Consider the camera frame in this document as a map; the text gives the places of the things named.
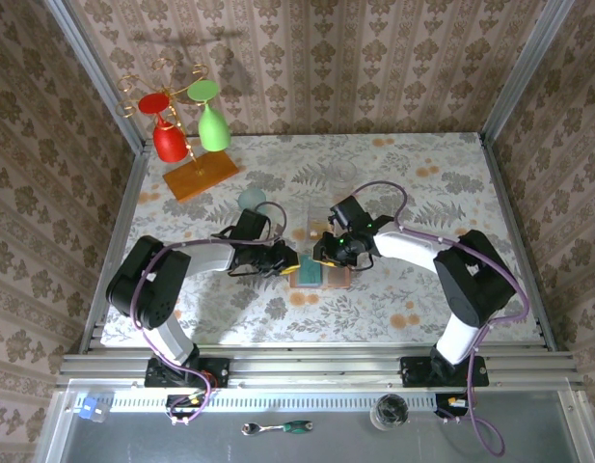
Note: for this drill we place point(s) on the brown leather card holder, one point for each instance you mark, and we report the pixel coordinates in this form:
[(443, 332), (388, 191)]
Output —
[(343, 280)]

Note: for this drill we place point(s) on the light blue chip credit card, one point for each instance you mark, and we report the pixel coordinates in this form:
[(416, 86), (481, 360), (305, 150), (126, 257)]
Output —
[(309, 275)]

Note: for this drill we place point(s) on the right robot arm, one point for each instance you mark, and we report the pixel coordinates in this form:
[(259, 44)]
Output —
[(470, 280)]

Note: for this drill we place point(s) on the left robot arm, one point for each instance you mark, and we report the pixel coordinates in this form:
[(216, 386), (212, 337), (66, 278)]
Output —
[(143, 284)]

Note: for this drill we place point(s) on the floral fern tablecloth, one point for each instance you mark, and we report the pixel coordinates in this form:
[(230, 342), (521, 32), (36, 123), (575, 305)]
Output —
[(326, 318)]

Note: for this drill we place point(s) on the frosted teal cup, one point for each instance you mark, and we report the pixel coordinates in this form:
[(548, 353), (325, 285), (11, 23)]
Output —
[(251, 197)]

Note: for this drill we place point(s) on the green wine glass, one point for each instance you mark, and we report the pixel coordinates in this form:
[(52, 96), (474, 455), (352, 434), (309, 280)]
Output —
[(214, 130)]

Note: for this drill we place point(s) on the red wine glass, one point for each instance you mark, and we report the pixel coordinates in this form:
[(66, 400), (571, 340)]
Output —
[(170, 142)]

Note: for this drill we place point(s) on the clear jar with black parts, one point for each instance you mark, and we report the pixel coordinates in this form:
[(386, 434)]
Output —
[(388, 412)]

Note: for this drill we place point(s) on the black wiring connector block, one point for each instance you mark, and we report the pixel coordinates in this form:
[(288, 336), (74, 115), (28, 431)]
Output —
[(181, 407)]

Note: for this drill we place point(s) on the small clear plastic piece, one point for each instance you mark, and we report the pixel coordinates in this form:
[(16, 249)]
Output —
[(101, 414)]

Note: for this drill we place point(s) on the grey metal shelf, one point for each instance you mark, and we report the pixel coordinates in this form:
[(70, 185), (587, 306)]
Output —
[(133, 443)]

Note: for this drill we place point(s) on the blue plastic connector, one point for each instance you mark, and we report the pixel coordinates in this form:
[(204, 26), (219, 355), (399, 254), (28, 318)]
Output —
[(88, 407)]

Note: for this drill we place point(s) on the aluminium cross rail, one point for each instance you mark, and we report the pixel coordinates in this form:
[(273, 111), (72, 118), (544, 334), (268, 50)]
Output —
[(316, 369)]

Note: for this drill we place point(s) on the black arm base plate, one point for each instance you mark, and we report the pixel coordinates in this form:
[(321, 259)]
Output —
[(413, 373), (220, 373)]

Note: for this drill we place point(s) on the aluminium side rail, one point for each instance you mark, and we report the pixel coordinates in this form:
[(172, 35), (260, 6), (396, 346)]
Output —
[(502, 193), (129, 193)]

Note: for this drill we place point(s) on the aluminium frame post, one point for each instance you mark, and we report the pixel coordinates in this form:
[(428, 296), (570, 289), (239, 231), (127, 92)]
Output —
[(98, 72), (523, 72)]

